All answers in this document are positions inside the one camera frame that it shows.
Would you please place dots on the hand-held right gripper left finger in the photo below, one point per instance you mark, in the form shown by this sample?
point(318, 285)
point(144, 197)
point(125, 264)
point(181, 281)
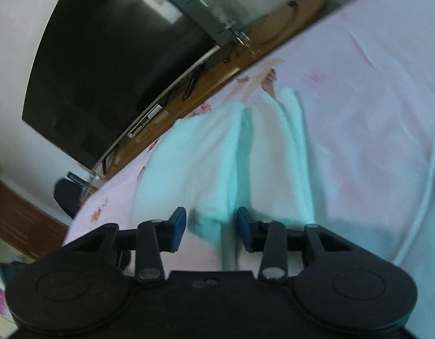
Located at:
point(178, 229)

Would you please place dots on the clear glass panel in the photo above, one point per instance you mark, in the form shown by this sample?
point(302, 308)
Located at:
point(221, 14)
point(81, 183)

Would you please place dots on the dark chair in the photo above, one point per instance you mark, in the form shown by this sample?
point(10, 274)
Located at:
point(67, 197)

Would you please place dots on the light green garment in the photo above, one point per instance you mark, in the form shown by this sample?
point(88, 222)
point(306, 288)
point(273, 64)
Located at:
point(203, 155)

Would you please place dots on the wooden television stand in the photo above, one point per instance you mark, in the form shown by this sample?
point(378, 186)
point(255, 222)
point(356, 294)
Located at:
point(284, 17)

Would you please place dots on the silver set-top box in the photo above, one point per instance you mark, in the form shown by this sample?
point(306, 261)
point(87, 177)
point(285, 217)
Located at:
point(147, 120)

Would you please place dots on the pink floral bed sheet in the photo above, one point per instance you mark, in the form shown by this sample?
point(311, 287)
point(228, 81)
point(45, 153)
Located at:
point(362, 77)

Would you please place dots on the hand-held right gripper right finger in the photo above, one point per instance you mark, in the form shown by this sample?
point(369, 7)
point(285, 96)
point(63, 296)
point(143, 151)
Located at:
point(244, 229)

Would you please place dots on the black flat television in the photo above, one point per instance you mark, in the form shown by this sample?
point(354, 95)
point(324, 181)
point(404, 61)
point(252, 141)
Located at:
point(97, 60)

